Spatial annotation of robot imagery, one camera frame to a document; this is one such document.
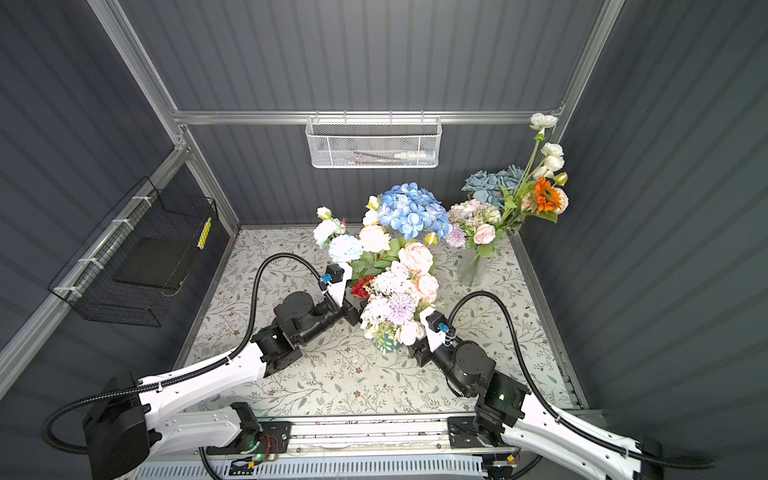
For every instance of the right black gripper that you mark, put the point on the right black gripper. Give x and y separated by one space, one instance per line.
416 348

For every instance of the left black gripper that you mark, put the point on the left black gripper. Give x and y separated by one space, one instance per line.
352 315

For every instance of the red gerbera flower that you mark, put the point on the red gerbera flower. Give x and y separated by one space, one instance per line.
361 287

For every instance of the blue ceramic vase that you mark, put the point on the blue ceramic vase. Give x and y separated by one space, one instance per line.
385 342

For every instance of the mixed pastel flower bunch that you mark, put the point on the mixed pastel flower bunch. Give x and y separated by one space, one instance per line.
393 306

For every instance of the pale blue white flower stem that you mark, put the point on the pale blue white flower stem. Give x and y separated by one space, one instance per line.
331 235

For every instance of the clear ribbed glass vase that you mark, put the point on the clear ribbed glass vase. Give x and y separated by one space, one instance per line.
472 268

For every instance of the blue hydrangea flower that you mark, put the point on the blue hydrangea flower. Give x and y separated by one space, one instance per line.
413 212

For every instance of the blue rose bouquet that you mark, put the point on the blue rose bouquet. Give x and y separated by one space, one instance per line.
488 187

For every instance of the peach rose stem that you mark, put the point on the peach rose stem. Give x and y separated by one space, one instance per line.
527 201

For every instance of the orange gerbera flower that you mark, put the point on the orange gerbera flower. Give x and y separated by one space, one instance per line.
546 200

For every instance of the white ranunculus stem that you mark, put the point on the white ranunculus stem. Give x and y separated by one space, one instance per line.
546 160

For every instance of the cream rose stem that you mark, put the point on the cream rose stem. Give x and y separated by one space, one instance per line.
373 237

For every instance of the pink peony stem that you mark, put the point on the pink peony stem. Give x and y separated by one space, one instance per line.
418 260

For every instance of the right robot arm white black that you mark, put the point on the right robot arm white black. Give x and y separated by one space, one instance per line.
508 413

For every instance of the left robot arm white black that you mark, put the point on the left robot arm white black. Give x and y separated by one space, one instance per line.
121 433

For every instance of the marker pen in basket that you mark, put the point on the marker pen in basket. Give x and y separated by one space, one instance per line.
416 157

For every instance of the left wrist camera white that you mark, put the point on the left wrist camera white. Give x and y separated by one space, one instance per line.
334 282

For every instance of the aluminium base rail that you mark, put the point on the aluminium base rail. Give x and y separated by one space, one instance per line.
442 446

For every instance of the white wire mesh basket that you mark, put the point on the white wire mesh basket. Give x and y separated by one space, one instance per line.
331 144

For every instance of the black wire basket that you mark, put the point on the black wire basket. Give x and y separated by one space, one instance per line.
135 269

